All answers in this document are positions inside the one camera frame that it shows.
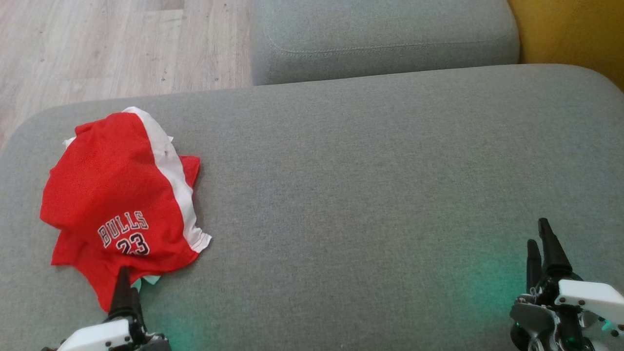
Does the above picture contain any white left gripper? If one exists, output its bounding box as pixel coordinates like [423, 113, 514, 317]
[41, 266, 172, 351]

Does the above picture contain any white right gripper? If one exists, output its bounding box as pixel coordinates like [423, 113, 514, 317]
[509, 217, 624, 351]

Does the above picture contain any large grey sofa seat cushion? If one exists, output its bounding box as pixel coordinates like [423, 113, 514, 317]
[0, 63, 624, 351]

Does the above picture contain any red Bulls shorts white stripe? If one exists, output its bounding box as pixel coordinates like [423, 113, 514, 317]
[40, 106, 213, 266]

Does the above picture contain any wide yellow sofa backrest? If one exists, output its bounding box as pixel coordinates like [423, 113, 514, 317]
[507, 0, 624, 93]

